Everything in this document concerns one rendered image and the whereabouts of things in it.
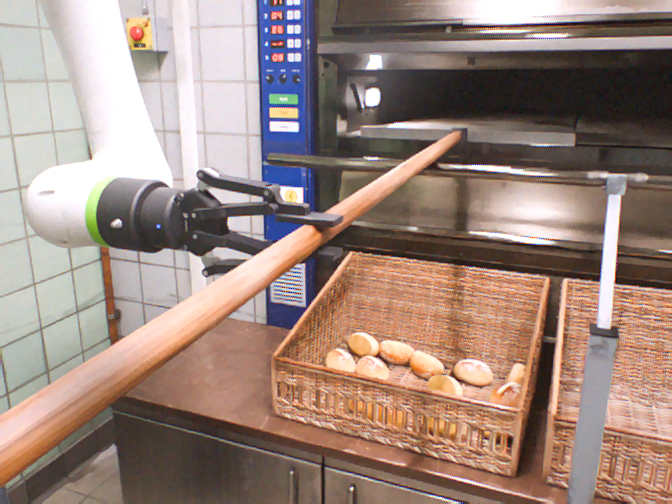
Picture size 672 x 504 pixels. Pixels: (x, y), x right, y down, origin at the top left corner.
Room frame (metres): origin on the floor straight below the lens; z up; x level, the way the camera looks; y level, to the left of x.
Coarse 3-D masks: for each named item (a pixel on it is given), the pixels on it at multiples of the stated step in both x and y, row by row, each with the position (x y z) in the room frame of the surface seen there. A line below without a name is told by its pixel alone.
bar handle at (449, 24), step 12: (336, 24) 1.58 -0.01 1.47; (348, 24) 1.57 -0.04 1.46; (360, 24) 1.55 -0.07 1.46; (372, 24) 1.54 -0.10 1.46; (384, 24) 1.53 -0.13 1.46; (396, 24) 1.52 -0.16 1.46; (408, 24) 1.51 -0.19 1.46; (420, 24) 1.49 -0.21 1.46; (432, 24) 1.48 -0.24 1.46; (444, 24) 1.47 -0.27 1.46; (456, 24) 1.46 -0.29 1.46
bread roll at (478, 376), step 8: (464, 360) 1.38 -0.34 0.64; (472, 360) 1.37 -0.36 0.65; (456, 368) 1.37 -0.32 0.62; (464, 368) 1.35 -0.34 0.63; (472, 368) 1.34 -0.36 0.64; (480, 368) 1.34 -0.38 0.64; (456, 376) 1.36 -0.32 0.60; (464, 376) 1.34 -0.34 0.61; (472, 376) 1.33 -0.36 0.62; (480, 376) 1.33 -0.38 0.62; (488, 376) 1.33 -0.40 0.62; (480, 384) 1.33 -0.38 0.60
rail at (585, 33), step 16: (416, 32) 1.46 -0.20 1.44; (432, 32) 1.44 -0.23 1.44; (448, 32) 1.43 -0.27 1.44; (464, 32) 1.41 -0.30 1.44; (480, 32) 1.40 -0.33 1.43; (496, 32) 1.38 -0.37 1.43; (512, 32) 1.37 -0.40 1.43; (528, 32) 1.36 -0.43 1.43; (544, 32) 1.35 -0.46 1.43; (560, 32) 1.33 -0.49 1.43; (576, 32) 1.32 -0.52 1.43; (592, 32) 1.31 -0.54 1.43; (608, 32) 1.30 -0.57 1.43; (624, 32) 1.29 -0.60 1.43; (640, 32) 1.27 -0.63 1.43; (656, 32) 1.26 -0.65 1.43
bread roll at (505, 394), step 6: (504, 384) 1.25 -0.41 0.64; (510, 384) 1.24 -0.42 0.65; (516, 384) 1.25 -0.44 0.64; (498, 390) 1.23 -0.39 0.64; (504, 390) 1.23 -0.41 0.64; (510, 390) 1.23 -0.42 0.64; (516, 390) 1.23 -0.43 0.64; (492, 396) 1.23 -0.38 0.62; (498, 396) 1.22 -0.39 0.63; (504, 396) 1.22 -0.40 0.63; (510, 396) 1.22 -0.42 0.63; (498, 402) 1.21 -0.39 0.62; (504, 402) 1.21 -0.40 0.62; (510, 402) 1.21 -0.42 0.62; (516, 402) 1.21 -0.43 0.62
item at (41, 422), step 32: (416, 160) 1.06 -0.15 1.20; (384, 192) 0.84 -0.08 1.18; (256, 256) 0.52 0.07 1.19; (288, 256) 0.54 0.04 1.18; (224, 288) 0.44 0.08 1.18; (256, 288) 0.48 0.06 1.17; (160, 320) 0.38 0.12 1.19; (192, 320) 0.39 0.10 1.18; (128, 352) 0.33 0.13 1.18; (160, 352) 0.35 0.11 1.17; (64, 384) 0.29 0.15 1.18; (96, 384) 0.30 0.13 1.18; (128, 384) 0.32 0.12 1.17; (0, 416) 0.26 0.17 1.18; (32, 416) 0.27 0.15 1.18; (64, 416) 0.28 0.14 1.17; (0, 448) 0.24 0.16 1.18; (32, 448) 0.25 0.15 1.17; (0, 480) 0.24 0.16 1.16
